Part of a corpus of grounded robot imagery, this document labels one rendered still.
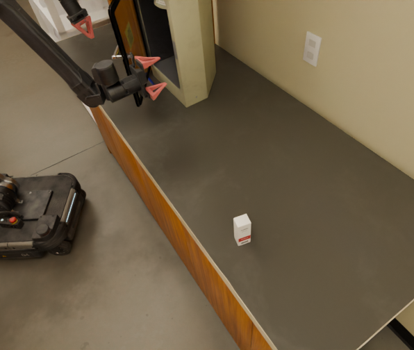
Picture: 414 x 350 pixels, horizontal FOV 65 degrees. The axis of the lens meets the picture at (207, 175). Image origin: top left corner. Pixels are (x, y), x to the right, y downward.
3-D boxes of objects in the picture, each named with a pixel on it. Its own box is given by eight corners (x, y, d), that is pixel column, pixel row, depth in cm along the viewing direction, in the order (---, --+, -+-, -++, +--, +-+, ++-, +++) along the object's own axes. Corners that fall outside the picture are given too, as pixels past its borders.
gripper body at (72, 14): (83, 12, 129) (71, -7, 124) (88, 13, 121) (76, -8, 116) (69, 21, 128) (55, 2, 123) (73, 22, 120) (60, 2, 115)
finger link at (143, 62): (162, 55, 105) (136, 65, 102) (167, 74, 110) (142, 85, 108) (153, 48, 109) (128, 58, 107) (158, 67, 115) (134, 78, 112)
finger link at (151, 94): (167, 74, 110) (142, 85, 108) (171, 92, 115) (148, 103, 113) (158, 67, 114) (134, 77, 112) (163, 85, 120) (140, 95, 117)
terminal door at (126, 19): (151, 67, 155) (128, -27, 124) (139, 108, 135) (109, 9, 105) (148, 67, 155) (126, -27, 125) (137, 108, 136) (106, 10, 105)
